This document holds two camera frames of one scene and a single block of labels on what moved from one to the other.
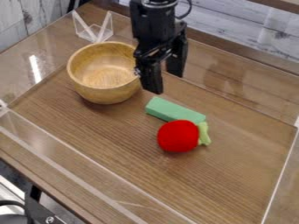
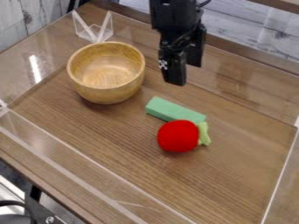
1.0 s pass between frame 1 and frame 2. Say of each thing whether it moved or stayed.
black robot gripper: moved
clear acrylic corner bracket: stayed
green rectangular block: stayed
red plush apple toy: stayed
